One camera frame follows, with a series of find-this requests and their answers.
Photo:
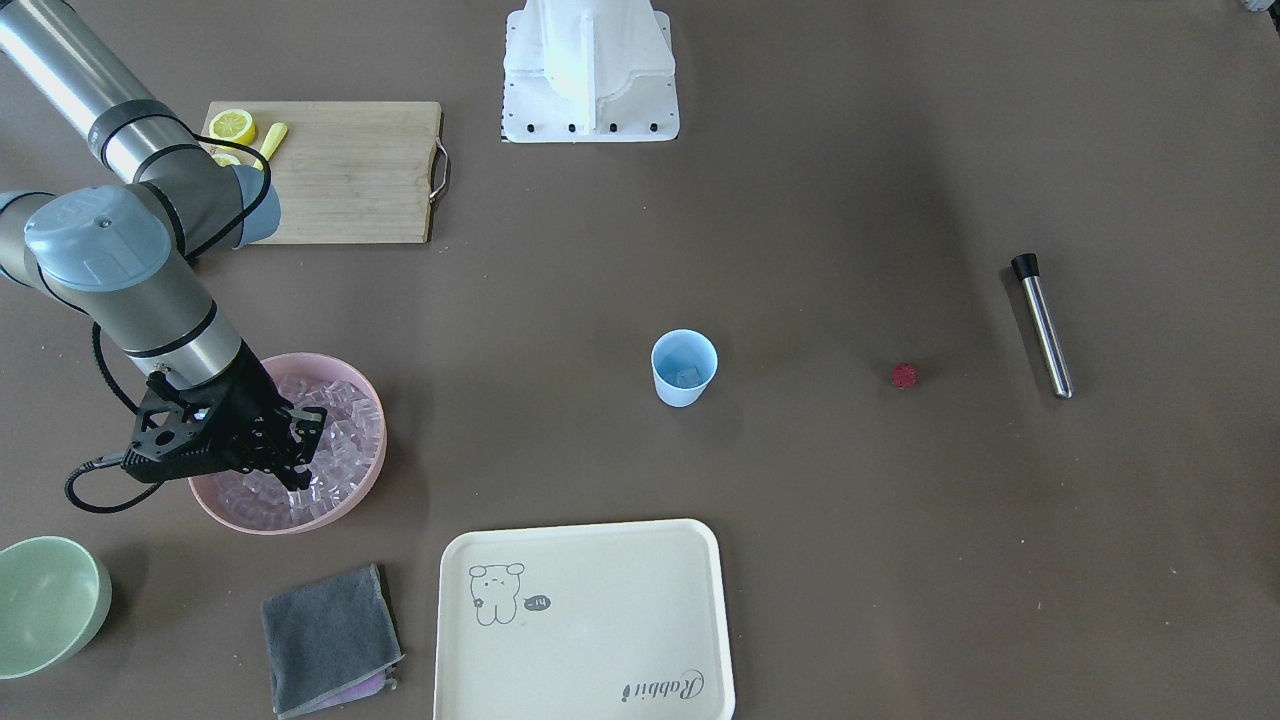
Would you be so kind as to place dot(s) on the grey folded cloth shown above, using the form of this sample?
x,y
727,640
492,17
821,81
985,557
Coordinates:
x,y
330,642

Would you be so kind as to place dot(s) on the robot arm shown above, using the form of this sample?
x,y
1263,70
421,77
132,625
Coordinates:
x,y
123,253

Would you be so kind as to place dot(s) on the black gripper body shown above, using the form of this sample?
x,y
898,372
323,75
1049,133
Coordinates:
x,y
256,395

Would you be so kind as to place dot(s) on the red strawberry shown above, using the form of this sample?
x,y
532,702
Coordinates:
x,y
904,375

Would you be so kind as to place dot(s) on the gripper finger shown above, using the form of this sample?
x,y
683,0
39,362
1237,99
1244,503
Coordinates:
x,y
297,477

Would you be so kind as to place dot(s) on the green ceramic bowl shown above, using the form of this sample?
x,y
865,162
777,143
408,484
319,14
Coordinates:
x,y
55,596

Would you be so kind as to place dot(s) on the beige rabbit tray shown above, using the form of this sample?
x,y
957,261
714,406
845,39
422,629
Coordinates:
x,y
597,621

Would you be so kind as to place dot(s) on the yellow plastic knife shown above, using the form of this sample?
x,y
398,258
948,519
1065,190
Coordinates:
x,y
273,140

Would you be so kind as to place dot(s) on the pink bowl of ice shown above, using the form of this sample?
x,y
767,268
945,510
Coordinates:
x,y
347,461

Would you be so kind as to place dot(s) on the steel muddler with black tip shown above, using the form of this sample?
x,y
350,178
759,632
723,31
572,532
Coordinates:
x,y
1026,268

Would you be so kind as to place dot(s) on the wooden cutting board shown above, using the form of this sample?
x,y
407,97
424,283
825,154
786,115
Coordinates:
x,y
351,172

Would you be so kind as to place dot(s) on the light blue plastic cup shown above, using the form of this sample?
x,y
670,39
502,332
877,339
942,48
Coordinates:
x,y
683,364

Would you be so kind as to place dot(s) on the clear ice cube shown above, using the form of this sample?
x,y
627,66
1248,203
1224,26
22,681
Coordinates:
x,y
687,378

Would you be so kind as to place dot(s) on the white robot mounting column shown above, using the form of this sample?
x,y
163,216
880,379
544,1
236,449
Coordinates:
x,y
589,72

